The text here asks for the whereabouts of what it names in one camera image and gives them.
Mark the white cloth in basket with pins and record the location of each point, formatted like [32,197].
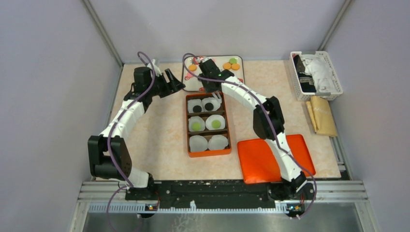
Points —
[322,74]

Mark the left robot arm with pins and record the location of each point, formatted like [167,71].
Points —
[107,152]

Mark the white strawberry print tray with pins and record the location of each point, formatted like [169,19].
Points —
[194,84]

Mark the yellow folded cloth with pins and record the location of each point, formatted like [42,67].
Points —
[321,116]

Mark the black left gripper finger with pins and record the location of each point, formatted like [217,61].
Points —
[170,75]
[176,86]

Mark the yellow sandwich cookie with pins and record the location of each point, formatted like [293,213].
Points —
[192,67]
[227,66]
[235,66]

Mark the green sandwich cookie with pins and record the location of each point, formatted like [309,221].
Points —
[216,124]
[196,126]

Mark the orange tin lid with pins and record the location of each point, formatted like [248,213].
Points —
[258,164]

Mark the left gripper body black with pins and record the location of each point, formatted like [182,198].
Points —
[162,88]

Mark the black item in basket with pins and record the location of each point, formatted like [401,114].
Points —
[305,80]

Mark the orange cookie tin box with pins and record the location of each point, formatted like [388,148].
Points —
[208,131]

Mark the metal tongs white handle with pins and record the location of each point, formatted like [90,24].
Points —
[217,96]

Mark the white perforated plastic basket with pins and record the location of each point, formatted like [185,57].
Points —
[305,96]

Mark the pink sandwich cookie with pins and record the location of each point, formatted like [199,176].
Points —
[188,76]

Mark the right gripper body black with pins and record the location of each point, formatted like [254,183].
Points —
[207,86]

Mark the black sandwich cookie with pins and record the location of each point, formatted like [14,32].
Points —
[197,109]
[209,107]

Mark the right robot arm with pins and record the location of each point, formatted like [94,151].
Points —
[268,120]

